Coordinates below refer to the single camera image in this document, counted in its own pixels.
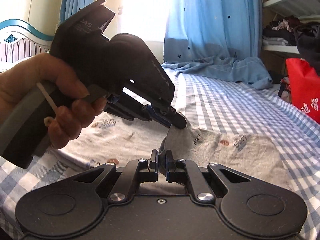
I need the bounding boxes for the grey printed pants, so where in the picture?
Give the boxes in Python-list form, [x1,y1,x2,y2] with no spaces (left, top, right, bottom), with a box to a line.
[51,113,292,190]

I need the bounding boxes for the person's left hand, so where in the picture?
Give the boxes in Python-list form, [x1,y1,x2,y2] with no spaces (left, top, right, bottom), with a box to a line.
[1,53,106,149]

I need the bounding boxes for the blue checked bed sheet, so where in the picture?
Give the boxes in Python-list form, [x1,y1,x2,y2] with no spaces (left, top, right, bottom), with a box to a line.
[1,69,319,239]

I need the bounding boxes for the bright window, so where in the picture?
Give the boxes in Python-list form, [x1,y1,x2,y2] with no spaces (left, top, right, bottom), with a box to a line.
[117,0,170,42]

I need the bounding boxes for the white teal headboard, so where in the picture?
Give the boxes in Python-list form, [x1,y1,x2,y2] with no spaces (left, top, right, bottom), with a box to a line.
[0,19,54,63]

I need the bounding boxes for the blue star curtain right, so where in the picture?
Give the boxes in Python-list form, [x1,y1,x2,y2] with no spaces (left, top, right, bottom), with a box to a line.
[163,0,272,90]

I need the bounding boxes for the red bag with characters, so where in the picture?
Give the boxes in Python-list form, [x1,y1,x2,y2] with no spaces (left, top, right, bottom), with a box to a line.
[286,58,320,123]

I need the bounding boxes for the dark clothes pile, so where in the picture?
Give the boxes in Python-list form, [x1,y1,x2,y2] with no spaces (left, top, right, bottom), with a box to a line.
[263,16,319,75]

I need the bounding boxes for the white wardrobe shelves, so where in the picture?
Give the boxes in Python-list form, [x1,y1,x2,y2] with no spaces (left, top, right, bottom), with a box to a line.
[261,0,320,55]

